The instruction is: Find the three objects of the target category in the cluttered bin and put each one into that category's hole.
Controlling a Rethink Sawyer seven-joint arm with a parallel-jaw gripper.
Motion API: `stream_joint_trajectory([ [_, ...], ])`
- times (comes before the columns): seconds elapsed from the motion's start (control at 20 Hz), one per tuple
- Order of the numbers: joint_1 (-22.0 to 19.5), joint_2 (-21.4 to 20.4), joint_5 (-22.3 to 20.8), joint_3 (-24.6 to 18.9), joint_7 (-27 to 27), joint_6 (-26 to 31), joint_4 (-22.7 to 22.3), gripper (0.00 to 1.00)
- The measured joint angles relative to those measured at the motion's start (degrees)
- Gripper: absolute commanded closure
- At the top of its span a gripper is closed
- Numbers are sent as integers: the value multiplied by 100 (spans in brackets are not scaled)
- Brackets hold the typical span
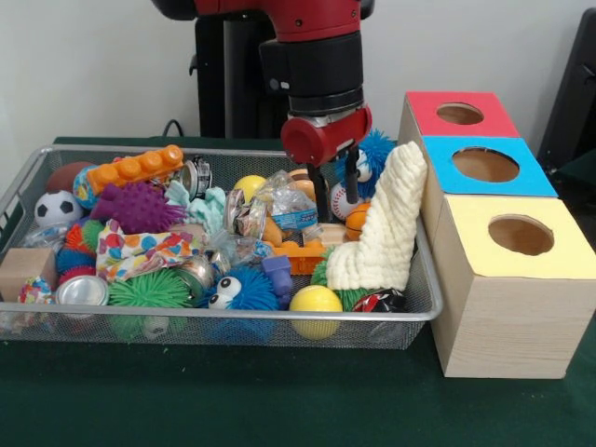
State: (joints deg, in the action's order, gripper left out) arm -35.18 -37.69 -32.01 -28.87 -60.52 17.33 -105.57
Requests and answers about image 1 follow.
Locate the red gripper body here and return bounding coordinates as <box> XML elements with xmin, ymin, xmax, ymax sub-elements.
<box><xmin>280</xmin><ymin>105</ymin><xmax>373</xmax><ymax>168</ymax></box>

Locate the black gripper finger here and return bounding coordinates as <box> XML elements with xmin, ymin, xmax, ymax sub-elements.
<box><xmin>305</xmin><ymin>162</ymin><xmax>332</xmax><ymax>223</ymax></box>
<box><xmin>344</xmin><ymin>148</ymin><xmax>361</xmax><ymax>205</ymax></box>

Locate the blue spiky ball with eyes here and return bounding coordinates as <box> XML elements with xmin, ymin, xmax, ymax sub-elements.
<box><xmin>334</xmin><ymin>129</ymin><xmax>398</xmax><ymax>197</ymax></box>
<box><xmin>197</xmin><ymin>265</ymin><xmax>281</xmax><ymax>312</ymax></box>

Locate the cream waffle cloth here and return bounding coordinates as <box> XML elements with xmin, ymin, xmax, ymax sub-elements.
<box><xmin>325</xmin><ymin>141</ymin><xmax>428</xmax><ymax>291</ymax></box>

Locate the purple spiky toy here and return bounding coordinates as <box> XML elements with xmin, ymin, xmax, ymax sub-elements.
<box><xmin>89</xmin><ymin>181</ymin><xmax>187</xmax><ymax>236</ymax></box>

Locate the wooden three-hole box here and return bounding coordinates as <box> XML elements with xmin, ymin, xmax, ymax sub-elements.
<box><xmin>395</xmin><ymin>90</ymin><xmax>596</xmax><ymax>379</ymax></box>

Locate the clear mesh bin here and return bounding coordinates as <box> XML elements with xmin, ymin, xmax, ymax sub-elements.
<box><xmin>0</xmin><ymin>143</ymin><xmax>443</xmax><ymax>351</ymax></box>

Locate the orange toy basketball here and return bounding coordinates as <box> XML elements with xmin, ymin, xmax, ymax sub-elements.
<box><xmin>345</xmin><ymin>202</ymin><xmax>373</xmax><ymax>242</ymax></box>

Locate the purple foam block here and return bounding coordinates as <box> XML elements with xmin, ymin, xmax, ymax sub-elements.
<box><xmin>261</xmin><ymin>254</ymin><xmax>293</xmax><ymax>308</ymax></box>

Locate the yellow ball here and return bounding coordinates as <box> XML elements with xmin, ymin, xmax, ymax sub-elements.
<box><xmin>288</xmin><ymin>284</ymin><xmax>344</xmax><ymax>340</ymax></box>

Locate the orange toy brick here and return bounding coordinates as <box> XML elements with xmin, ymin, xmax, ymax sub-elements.
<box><xmin>87</xmin><ymin>144</ymin><xmax>185</xmax><ymax>195</ymax></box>

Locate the green spiky ball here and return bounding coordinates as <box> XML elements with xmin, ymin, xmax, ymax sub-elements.
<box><xmin>107</xmin><ymin>268</ymin><xmax>193</xmax><ymax>309</ymax></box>

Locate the dark green table cloth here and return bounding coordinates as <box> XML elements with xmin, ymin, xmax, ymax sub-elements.
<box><xmin>0</xmin><ymin>135</ymin><xmax>596</xmax><ymax>447</ymax></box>
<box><xmin>551</xmin><ymin>148</ymin><xmax>596</xmax><ymax>196</ymax></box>

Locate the black upright panel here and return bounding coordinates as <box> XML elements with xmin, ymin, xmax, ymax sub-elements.
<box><xmin>537</xmin><ymin>7</ymin><xmax>596</xmax><ymax>162</ymax></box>

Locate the brown toy football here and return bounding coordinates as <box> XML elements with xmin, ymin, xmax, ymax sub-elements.
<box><xmin>46</xmin><ymin>161</ymin><xmax>97</xmax><ymax>193</ymax></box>

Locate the silver tin can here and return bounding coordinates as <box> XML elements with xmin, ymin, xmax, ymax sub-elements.
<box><xmin>55</xmin><ymin>275</ymin><xmax>111</xmax><ymax>307</ymax></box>

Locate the black and white soccer ball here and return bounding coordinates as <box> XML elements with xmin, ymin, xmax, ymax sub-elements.
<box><xmin>34</xmin><ymin>189</ymin><xmax>84</xmax><ymax>228</ymax></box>

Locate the colourful confetti ball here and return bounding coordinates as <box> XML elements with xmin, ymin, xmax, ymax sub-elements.
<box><xmin>17</xmin><ymin>277</ymin><xmax>55</xmax><ymax>305</ymax></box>

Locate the plain wooden block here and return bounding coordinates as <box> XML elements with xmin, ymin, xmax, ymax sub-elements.
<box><xmin>0</xmin><ymin>247</ymin><xmax>58</xmax><ymax>302</ymax></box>

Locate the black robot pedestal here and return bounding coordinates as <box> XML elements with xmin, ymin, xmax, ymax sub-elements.
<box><xmin>188</xmin><ymin>0</ymin><xmax>376</xmax><ymax>141</ymax></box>

